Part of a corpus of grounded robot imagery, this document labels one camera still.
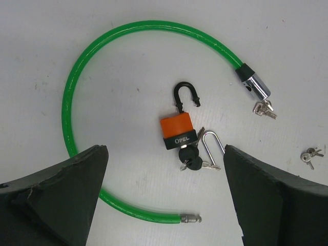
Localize brass padlock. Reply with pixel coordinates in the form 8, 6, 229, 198
201, 130, 225, 171

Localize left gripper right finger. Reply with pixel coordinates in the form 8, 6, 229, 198
223, 145, 327, 245

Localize green cable bike lock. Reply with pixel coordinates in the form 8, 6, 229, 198
61, 20, 271, 224

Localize black-headed key pair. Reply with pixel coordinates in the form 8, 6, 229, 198
178, 127, 225, 171

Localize small silver keys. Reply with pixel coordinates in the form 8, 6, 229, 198
300, 148, 324, 171

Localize orange black padlock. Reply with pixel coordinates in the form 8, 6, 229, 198
159, 81, 201, 150

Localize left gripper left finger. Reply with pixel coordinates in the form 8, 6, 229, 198
1, 145, 108, 245

